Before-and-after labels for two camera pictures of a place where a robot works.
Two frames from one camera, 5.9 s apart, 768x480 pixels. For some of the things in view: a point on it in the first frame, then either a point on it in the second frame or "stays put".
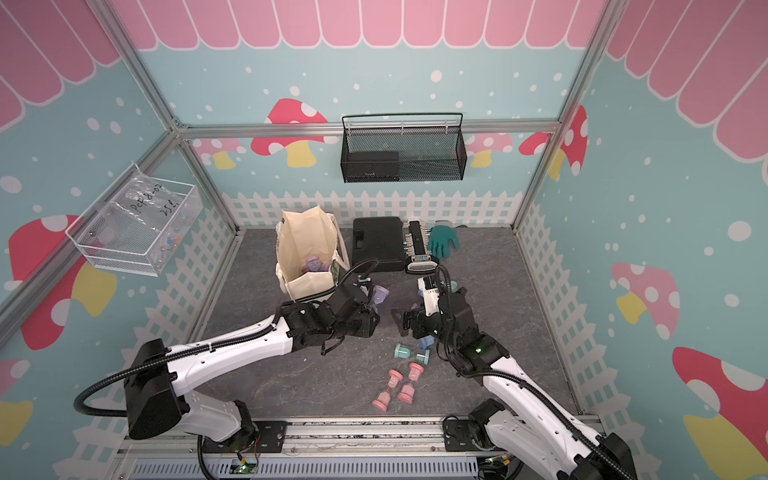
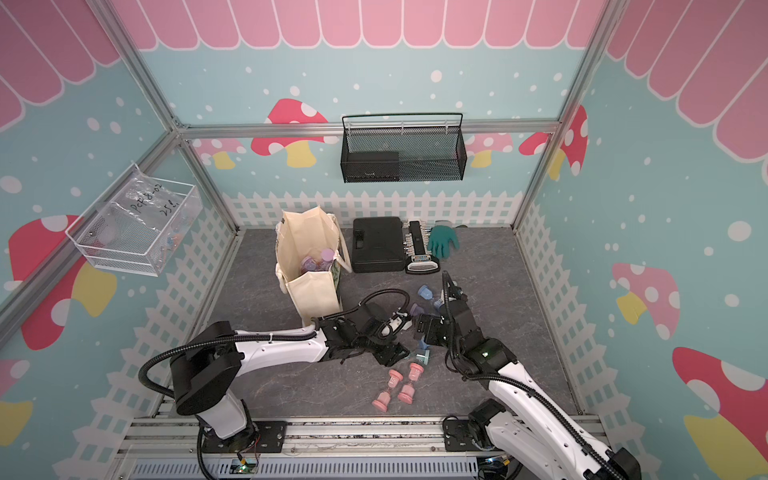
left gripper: x=367 y=322 → x=390 y=355
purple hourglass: x=379 y=293 → x=327 y=255
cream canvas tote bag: x=308 y=246 stays put
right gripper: x=420 y=317 stays put
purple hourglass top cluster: x=314 y=264 stays put
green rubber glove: x=440 y=238 stays put
